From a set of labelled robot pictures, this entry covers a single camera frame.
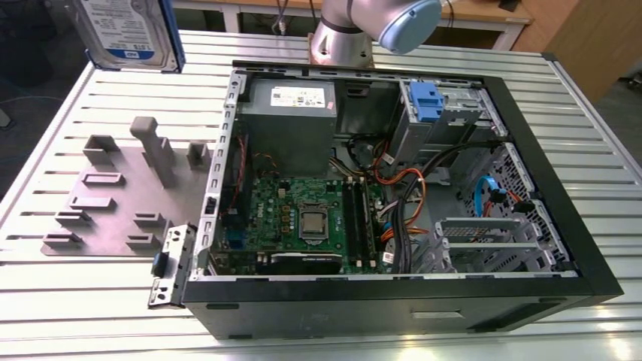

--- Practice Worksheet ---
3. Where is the CPU socket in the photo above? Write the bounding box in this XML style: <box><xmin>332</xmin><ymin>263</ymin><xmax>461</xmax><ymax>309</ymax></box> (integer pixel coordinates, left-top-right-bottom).
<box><xmin>296</xmin><ymin>202</ymin><xmax>333</xmax><ymax>246</ymax></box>

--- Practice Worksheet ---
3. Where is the thin multicolour wire bundle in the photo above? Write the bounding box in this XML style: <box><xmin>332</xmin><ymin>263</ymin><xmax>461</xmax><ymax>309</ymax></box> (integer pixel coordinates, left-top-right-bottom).
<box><xmin>376</xmin><ymin>198</ymin><xmax>403</xmax><ymax>222</ymax></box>

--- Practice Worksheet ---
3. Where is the white metal desk frame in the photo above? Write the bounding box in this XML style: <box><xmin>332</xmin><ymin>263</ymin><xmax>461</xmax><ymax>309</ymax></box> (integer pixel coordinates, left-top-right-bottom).
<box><xmin>184</xmin><ymin>0</ymin><xmax>321</xmax><ymax>35</ymax></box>

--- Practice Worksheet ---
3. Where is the metal drive cage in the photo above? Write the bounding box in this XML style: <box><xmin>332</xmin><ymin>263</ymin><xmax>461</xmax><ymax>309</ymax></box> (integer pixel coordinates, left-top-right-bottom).
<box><xmin>388</xmin><ymin>78</ymin><xmax>507</xmax><ymax>185</ymax></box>

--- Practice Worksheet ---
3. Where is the black RAM slot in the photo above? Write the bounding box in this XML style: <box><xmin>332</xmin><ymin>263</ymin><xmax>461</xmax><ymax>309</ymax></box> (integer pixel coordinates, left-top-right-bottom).
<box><xmin>344</xmin><ymin>177</ymin><xmax>363</xmax><ymax>268</ymax></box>
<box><xmin>356</xmin><ymin>177</ymin><xmax>377</xmax><ymax>266</ymax></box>

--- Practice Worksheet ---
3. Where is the wooden desk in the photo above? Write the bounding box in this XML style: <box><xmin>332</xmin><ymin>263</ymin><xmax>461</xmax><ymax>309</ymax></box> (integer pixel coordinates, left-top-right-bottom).
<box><xmin>440</xmin><ymin>0</ymin><xmax>534</xmax><ymax>52</ymax></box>

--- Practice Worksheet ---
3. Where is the black PC case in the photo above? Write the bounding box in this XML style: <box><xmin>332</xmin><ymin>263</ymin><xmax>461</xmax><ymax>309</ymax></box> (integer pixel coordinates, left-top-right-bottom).
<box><xmin>180</xmin><ymin>59</ymin><xmax>624</xmax><ymax>341</ymax></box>

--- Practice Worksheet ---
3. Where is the metal disk bay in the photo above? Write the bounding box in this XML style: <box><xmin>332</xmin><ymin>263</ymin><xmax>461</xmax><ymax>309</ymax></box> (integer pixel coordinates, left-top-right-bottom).
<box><xmin>433</xmin><ymin>217</ymin><xmax>563</xmax><ymax>275</ymax></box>

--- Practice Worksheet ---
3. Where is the power wire with black connector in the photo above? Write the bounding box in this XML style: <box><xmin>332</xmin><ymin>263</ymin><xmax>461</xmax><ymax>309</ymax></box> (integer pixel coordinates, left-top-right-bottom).
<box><xmin>504</xmin><ymin>190</ymin><xmax>534</xmax><ymax>215</ymax></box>

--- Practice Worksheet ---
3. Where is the silver CPU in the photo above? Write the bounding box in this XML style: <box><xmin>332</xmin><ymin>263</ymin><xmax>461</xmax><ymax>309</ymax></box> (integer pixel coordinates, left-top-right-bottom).
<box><xmin>301</xmin><ymin>210</ymin><xmax>327</xmax><ymax>235</ymax></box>

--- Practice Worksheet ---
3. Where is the hard disk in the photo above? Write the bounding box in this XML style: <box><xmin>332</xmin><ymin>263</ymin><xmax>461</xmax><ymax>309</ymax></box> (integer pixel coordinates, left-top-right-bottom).
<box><xmin>78</xmin><ymin>0</ymin><xmax>187</xmax><ymax>74</ymax></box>

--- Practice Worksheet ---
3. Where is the green motherboard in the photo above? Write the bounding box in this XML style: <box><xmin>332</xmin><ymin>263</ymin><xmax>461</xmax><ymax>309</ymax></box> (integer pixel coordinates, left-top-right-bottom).
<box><xmin>209</xmin><ymin>174</ymin><xmax>397</xmax><ymax>275</ymax></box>

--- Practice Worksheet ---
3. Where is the grey parts rack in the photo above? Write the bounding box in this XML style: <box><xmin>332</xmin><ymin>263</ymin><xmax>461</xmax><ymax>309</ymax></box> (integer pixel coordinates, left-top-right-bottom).
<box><xmin>38</xmin><ymin>115</ymin><xmax>217</xmax><ymax>260</ymax></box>

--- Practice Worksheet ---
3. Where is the black cable bundle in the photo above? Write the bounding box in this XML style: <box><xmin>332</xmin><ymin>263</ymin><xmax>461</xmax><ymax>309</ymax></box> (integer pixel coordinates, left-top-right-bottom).
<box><xmin>389</xmin><ymin>139</ymin><xmax>503</xmax><ymax>274</ymax></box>

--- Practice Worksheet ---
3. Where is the blue data wire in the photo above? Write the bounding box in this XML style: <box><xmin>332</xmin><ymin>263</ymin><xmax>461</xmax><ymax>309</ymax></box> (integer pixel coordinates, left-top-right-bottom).
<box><xmin>472</xmin><ymin>174</ymin><xmax>508</xmax><ymax>220</ymax></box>

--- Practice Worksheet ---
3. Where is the metal bracket with blue latch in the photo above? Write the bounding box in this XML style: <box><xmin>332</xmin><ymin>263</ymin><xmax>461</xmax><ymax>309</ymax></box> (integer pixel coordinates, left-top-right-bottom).
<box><xmin>146</xmin><ymin>222</ymin><xmax>197</xmax><ymax>310</ymax></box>

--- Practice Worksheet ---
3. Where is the orange red wire bundle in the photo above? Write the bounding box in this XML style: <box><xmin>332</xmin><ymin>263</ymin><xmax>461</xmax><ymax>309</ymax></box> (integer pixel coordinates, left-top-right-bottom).
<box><xmin>373</xmin><ymin>168</ymin><xmax>432</xmax><ymax>245</ymax></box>

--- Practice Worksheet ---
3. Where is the grey power supply unit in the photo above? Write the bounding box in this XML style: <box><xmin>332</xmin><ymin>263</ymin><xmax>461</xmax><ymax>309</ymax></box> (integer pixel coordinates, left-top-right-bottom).
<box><xmin>235</xmin><ymin>77</ymin><xmax>337</xmax><ymax>177</ymax></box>

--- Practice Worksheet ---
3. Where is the wooden cabinet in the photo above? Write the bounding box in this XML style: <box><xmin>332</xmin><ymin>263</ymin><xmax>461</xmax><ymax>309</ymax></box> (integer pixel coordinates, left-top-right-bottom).
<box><xmin>515</xmin><ymin>0</ymin><xmax>642</xmax><ymax>102</ymax></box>

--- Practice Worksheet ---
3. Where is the black graphics card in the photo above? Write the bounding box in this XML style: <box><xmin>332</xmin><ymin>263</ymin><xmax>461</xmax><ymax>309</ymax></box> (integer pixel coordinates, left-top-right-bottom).
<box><xmin>208</xmin><ymin>248</ymin><xmax>347</xmax><ymax>278</ymax></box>

